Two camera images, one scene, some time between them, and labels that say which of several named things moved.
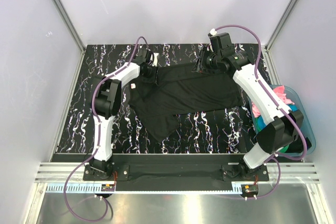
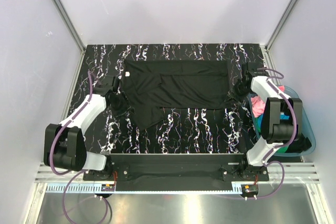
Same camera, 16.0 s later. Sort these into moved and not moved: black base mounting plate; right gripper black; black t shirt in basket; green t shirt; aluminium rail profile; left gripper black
Moved: left gripper black; right gripper black
Not moved: green t shirt; black base mounting plate; aluminium rail profile; black t shirt in basket
